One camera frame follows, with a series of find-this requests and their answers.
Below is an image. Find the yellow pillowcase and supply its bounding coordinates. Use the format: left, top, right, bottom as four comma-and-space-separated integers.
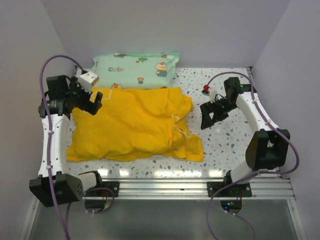
67, 87, 204, 162

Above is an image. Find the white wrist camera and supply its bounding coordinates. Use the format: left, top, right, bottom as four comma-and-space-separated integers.
201, 84, 218, 103
77, 71, 100, 92

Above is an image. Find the aluminium mounting rail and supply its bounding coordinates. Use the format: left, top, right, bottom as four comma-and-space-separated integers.
102, 177, 295, 200

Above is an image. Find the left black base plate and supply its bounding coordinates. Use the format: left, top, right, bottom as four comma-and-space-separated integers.
85, 181, 120, 198

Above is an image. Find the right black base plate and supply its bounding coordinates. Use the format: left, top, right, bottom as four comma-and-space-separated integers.
206, 181, 252, 198

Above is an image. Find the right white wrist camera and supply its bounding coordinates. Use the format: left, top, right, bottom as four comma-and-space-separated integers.
201, 84, 218, 103

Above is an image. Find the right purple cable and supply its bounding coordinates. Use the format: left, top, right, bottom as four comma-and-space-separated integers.
206, 71, 301, 240

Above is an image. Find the green cartoon bear pillow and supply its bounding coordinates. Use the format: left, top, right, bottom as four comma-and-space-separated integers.
91, 52, 180, 90

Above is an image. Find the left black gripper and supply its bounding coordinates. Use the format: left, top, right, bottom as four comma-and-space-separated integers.
66, 77, 103, 115

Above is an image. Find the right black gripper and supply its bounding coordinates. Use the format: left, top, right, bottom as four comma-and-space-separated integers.
200, 98, 239, 130

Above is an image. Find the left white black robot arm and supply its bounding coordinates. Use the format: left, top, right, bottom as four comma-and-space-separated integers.
29, 71, 104, 207

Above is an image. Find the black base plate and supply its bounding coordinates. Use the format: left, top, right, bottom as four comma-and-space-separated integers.
85, 181, 120, 198
206, 181, 252, 198

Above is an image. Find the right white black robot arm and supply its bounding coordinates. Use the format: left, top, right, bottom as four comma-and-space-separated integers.
200, 77, 290, 197

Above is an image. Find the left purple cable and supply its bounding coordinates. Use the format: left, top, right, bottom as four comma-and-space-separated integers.
39, 54, 116, 240

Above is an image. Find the purple cable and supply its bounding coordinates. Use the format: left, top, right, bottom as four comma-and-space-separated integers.
206, 71, 301, 240
39, 54, 116, 240

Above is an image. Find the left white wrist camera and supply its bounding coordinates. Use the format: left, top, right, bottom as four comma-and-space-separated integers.
77, 71, 100, 92

